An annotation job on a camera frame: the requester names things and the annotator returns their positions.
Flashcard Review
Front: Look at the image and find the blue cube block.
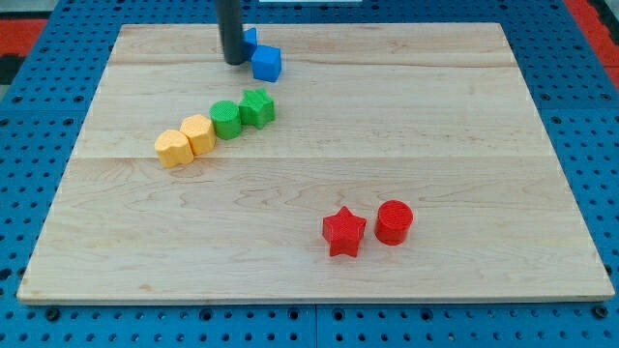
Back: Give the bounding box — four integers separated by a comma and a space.
251, 45, 281, 82

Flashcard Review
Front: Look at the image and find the red star block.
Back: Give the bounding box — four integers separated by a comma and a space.
322, 206, 367, 257

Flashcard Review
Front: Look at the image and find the green star block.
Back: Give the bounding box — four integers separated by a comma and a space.
239, 88, 276, 130

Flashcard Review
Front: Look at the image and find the red cylinder block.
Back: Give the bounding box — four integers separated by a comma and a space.
374, 200, 414, 246

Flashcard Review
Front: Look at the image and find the green cylinder block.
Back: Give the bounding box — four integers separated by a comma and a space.
209, 101, 243, 140

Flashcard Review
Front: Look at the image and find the yellow hexagon block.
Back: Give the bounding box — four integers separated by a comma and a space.
180, 114, 217, 156

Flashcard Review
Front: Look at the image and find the light wooden board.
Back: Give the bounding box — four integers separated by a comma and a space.
17, 23, 614, 305

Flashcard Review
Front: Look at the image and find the yellow heart block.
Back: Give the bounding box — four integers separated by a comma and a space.
154, 130, 194, 168

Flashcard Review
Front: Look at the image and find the blue block behind rod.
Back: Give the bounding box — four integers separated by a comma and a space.
244, 27, 258, 61

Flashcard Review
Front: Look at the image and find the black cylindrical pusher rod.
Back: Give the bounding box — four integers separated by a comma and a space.
215, 0, 246, 66

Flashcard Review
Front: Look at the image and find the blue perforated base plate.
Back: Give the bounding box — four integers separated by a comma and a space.
1, 0, 618, 347

